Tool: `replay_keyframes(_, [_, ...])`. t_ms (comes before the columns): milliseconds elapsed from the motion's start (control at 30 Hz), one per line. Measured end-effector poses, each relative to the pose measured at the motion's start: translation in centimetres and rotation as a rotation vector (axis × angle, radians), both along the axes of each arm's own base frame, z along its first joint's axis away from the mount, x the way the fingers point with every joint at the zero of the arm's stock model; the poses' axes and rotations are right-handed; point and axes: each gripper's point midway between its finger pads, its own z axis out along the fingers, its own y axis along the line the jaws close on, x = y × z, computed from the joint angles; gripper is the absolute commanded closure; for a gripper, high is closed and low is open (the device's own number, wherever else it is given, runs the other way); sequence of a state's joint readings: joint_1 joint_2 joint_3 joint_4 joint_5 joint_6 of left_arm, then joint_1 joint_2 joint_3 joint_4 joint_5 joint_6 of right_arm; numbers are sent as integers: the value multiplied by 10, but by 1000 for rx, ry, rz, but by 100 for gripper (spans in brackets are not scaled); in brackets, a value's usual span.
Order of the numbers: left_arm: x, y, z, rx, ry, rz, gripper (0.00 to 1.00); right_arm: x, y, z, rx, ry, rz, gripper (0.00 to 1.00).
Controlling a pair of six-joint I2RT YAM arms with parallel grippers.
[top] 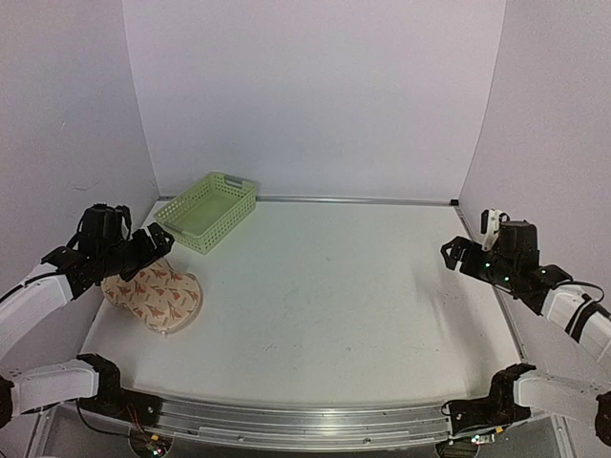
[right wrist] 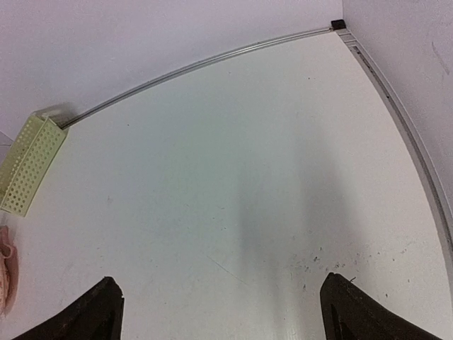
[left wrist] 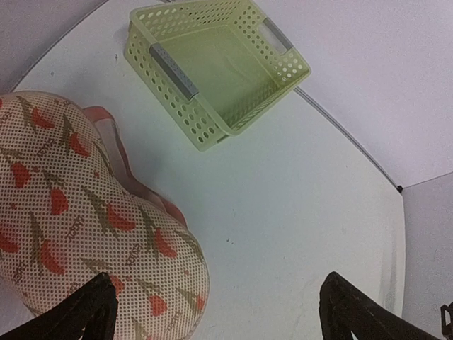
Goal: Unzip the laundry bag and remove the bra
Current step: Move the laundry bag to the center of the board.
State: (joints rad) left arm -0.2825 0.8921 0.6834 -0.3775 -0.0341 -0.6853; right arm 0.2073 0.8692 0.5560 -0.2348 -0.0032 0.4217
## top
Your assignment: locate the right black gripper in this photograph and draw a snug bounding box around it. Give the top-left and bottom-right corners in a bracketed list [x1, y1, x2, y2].
[441, 238, 516, 291]

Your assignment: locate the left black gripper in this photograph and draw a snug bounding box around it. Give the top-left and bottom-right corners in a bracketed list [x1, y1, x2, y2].
[98, 221, 173, 282]

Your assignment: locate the floral mesh laundry bag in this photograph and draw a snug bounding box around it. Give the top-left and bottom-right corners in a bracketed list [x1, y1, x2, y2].
[101, 258, 204, 336]

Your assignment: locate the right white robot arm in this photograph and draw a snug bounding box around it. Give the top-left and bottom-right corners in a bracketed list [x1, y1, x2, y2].
[440, 209, 610, 447]

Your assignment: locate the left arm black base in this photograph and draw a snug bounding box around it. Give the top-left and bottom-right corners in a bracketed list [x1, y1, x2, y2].
[77, 388, 162, 427]

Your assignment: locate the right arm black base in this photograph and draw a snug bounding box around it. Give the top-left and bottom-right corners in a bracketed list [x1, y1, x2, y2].
[441, 397, 532, 439]

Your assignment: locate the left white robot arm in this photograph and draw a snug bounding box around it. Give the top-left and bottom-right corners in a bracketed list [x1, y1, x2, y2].
[1, 203, 175, 426]

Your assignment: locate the green plastic basket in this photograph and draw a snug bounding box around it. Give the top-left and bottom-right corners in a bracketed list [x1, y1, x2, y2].
[155, 172, 258, 255]

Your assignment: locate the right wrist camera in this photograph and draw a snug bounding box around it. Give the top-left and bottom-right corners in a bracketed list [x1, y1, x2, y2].
[480, 208, 510, 252]

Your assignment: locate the aluminium front rail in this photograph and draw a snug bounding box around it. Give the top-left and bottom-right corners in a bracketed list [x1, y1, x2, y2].
[35, 389, 574, 458]

